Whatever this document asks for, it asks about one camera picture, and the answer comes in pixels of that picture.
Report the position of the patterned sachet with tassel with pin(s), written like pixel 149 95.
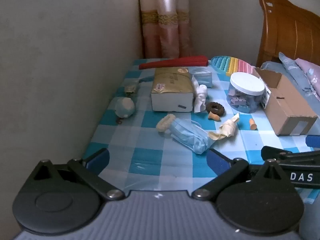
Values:
pixel 129 89

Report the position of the wooden bed headboard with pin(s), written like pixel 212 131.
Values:
pixel 287 30

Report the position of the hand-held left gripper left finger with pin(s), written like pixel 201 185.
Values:
pixel 97 161

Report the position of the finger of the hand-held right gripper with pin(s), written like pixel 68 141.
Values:
pixel 277 153
pixel 313 140

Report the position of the blue checkered tablecloth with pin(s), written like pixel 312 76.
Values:
pixel 150 155

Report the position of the pink curtain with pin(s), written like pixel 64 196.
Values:
pixel 165 30

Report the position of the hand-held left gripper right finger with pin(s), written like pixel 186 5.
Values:
pixel 218 162

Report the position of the clear jar with white lid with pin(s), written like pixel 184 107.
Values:
pixel 246 85

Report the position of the cardboard box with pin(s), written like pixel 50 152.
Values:
pixel 285 112

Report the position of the blue white plush ball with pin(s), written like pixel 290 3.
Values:
pixel 125 106

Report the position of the brown hair scrunchie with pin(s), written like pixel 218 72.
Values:
pixel 221 110

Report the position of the round rainbow pop toy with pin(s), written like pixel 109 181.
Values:
pixel 232 65

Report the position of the gold tissue pack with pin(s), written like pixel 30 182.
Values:
pixel 170 87

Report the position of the blue face mask pack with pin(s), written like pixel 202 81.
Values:
pixel 203 80

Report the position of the beige paper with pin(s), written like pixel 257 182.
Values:
pixel 228 127

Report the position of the blue floral pillow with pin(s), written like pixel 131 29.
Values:
pixel 292 67

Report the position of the red folding fan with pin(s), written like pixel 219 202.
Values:
pixel 175 62

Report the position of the pink floral pillow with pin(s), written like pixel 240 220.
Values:
pixel 310 72

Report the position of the blue face mask stack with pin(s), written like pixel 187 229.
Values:
pixel 190 136

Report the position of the orange earplug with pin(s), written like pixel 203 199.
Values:
pixel 253 125
pixel 212 116

